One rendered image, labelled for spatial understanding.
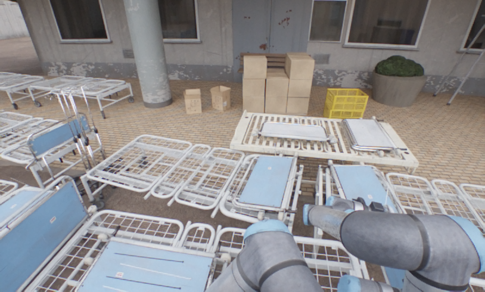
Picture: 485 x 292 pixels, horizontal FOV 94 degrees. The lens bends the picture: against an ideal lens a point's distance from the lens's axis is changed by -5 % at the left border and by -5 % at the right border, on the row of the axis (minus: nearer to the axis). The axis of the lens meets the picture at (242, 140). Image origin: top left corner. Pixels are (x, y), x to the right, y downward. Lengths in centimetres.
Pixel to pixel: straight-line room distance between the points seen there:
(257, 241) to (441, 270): 37
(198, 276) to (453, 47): 733
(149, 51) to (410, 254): 492
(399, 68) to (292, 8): 275
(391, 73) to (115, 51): 724
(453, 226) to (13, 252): 192
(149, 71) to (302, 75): 293
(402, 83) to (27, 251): 597
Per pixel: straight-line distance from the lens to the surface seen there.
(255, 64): 417
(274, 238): 58
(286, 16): 649
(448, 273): 66
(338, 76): 688
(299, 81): 433
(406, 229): 59
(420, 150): 447
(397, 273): 143
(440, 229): 63
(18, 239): 186
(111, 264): 175
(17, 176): 425
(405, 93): 602
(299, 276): 54
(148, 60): 512
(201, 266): 157
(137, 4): 504
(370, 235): 60
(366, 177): 238
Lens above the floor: 189
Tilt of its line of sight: 30 degrees down
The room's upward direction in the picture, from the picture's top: straight up
